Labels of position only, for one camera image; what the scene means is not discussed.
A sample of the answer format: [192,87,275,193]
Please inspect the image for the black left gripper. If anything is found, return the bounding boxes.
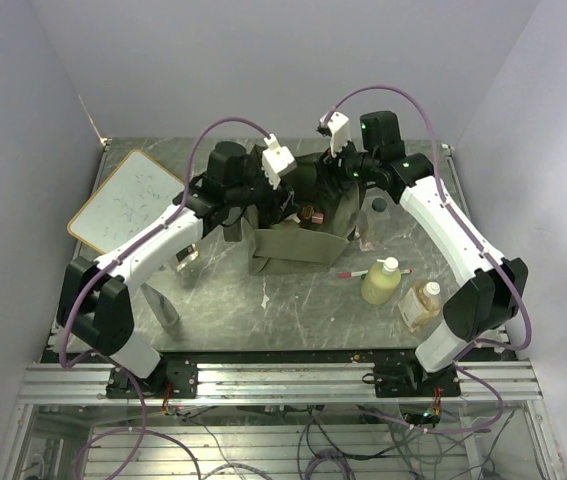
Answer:
[227,152,302,226]

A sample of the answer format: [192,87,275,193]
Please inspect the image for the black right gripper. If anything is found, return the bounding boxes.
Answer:
[312,132,379,199]

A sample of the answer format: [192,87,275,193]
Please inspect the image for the olive green canvas bag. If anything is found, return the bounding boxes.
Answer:
[223,153,365,275]

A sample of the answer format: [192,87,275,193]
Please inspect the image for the orange bottle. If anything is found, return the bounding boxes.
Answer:
[297,204,324,225]

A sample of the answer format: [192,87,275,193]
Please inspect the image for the clear perfume bottle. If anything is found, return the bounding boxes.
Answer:
[354,196,388,252]

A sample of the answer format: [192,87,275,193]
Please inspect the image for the clear square bottle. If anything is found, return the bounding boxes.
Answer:
[171,243,199,272]

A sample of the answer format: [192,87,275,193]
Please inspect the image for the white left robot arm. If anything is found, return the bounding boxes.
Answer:
[56,135,296,397]

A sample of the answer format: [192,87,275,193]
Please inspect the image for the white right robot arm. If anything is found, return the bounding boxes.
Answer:
[317,111,528,396]

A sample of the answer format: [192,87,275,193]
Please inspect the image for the red and white marker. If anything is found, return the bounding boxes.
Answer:
[338,268,413,279]

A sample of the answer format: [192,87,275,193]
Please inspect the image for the yellow-framed small whiteboard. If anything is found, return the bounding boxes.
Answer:
[67,149,183,254]

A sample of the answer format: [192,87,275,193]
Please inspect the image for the yellow-green pump bottle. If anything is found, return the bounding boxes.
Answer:
[361,257,402,305]

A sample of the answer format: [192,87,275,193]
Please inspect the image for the grey metallic tube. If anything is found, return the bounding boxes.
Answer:
[141,283,180,330]

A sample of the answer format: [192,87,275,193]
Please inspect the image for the amber liquid bottle, white cap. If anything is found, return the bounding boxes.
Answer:
[398,279,442,331]

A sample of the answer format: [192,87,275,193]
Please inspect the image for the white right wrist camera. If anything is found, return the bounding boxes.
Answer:
[317,111,351,158]

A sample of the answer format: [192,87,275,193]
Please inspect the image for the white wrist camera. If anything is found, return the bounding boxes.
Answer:
[317,111,351,158]
[261,134,297,190]

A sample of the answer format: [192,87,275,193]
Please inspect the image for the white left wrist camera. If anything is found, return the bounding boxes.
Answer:
[261,134,297,190]

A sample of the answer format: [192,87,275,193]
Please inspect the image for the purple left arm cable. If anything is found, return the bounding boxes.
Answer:
[57,117,274,480]

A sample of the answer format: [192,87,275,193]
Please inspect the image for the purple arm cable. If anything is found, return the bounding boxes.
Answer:
[57,117,274,480]
[330,84,534,437]

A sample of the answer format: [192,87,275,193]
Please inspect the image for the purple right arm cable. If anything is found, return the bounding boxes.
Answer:
[330,84,534,437]

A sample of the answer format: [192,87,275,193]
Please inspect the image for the aluminium rail frame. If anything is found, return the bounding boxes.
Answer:
[0,355,567,479]

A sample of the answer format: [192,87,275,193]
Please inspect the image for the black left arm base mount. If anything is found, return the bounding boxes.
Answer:
[105,359,199,399]

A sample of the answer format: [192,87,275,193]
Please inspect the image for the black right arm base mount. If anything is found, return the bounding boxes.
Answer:
[362,362,461,398]

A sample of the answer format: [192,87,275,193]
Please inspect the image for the loose cables under table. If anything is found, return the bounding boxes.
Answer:
[127,399,509,480]

